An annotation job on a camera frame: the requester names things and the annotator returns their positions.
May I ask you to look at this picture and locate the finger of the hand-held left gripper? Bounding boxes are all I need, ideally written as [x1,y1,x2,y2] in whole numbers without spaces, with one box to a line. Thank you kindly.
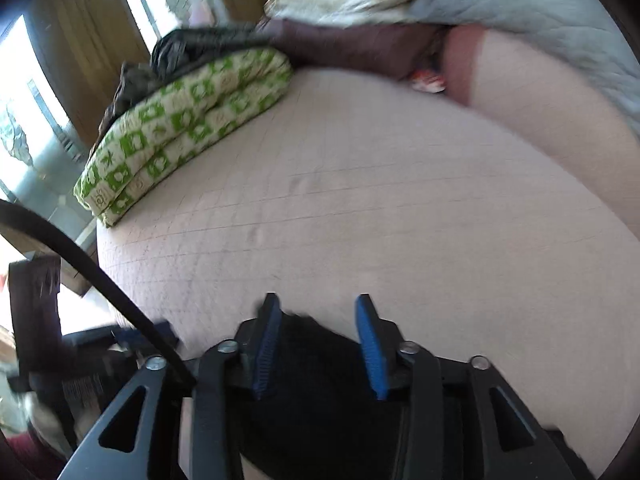
[117,320,180,357]

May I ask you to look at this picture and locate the dark red cloth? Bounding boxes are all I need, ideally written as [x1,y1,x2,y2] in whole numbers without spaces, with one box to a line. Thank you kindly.
[12,430,66,480]

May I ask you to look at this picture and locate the pink quilted bed cover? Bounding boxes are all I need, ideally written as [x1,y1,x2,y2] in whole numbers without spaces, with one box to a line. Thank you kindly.
[95,67,640,480]

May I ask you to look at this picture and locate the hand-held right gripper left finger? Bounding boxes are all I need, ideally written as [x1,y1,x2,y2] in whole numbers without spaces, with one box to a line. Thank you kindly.
[57,292,284,480]

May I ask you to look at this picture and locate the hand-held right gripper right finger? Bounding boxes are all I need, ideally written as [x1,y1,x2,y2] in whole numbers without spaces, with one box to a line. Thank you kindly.
[354,293,597,480]

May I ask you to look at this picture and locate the grey quilted blanket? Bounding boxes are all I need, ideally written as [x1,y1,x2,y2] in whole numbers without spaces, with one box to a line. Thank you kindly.
[345,0,640,128]

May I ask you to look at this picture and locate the green white checked quilt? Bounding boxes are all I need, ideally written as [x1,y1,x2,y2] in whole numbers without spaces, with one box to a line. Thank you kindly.
[73,47,294,229]

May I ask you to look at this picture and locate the black cable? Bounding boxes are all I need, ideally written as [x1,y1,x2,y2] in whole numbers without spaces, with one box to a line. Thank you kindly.
[0,199,197,392]

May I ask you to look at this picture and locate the dark clothing pile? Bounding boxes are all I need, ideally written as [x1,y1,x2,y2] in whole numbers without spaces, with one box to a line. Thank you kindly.
[102,24,273,133]

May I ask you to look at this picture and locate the red white small packet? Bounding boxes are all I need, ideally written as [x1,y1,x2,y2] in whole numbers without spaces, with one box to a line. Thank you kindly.
[407,71,446,96]

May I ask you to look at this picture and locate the pale pink pillow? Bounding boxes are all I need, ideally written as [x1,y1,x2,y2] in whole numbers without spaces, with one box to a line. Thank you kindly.
[442,27,640,211]

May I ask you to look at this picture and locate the black pants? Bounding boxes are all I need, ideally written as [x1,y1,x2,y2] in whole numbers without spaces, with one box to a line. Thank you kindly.
[239,310,412,480]

